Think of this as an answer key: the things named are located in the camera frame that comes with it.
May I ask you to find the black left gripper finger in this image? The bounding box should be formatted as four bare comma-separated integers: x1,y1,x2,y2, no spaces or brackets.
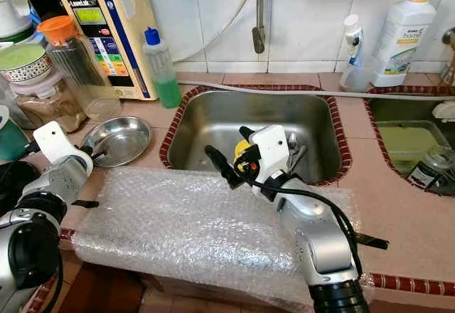
80,147,114,166

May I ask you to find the yellow plastic bowl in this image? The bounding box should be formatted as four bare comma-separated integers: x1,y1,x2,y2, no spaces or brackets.
232,139,253,163

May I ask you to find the stainless steel plate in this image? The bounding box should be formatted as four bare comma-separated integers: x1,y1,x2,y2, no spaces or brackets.
80,116,152,168

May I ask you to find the steel spoon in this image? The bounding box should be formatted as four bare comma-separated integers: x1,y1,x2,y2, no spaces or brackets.
284,132,310,175

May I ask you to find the white pipe along counter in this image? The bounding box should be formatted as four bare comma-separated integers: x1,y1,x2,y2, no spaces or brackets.
178,80,455,102

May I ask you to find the pink lid jar brown powder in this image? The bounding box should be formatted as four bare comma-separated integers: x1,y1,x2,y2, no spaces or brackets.
11,71,75,132

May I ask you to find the stainless steel sink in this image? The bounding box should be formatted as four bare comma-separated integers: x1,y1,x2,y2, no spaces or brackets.
167,91,343,184

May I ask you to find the teal plastic cup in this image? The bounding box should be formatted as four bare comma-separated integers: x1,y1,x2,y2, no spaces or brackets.
0,105,31,162

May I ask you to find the clear bubble wrap sheet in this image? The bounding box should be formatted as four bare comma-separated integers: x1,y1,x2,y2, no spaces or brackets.
73,167,374,312

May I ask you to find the glass jar orange lid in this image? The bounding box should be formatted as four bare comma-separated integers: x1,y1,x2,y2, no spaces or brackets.
37,16,122,122

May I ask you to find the green soap bottle blue cap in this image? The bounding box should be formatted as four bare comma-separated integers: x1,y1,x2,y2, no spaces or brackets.
142,27,182,110

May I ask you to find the clear plastic cup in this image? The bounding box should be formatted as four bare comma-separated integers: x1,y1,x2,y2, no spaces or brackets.
339,57,385,92

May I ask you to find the patterned bowl green lid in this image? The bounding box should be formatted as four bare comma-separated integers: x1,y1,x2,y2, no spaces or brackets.
0,43,52,84

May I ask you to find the small white bottle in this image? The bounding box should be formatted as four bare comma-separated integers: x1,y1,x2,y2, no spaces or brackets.
343,14,363,68

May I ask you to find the beige water ionizer machine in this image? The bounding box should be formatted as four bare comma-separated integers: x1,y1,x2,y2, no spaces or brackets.
60,0,157,102

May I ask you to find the small steel sink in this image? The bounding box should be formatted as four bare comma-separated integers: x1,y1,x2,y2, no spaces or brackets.
366,96,455,196

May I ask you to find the pale green cutting board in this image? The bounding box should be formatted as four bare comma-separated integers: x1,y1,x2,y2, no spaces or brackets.
377,124,441,175

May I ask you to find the white plastic canister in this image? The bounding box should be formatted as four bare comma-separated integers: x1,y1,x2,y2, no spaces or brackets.
0,0,33,40

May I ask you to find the glass jar black label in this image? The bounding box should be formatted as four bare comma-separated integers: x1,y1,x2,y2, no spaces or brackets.
405,146,455,193

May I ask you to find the white detergent bottle yellow cap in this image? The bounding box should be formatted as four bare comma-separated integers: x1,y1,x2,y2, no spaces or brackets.
370,0,438,88

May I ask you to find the chrome tap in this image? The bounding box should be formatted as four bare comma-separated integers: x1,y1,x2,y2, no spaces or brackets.
439,28,455,90

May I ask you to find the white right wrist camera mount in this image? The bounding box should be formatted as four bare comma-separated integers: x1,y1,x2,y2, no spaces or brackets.
251,124,291,182

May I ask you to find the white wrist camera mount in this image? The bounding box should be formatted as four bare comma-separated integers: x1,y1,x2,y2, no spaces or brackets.
251,124,291,182
33,121,73,168

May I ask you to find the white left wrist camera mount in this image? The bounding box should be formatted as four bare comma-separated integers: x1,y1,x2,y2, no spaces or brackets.
33,121,73,168

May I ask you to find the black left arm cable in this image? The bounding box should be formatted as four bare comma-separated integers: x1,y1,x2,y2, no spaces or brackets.
0,141,40,186

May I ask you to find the grey metal hose nozzle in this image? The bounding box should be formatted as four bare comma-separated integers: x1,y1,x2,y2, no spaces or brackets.
251,0,267,54

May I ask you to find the thin white flexible hose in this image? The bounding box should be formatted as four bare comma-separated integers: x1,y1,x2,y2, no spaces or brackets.
174,0,253,63

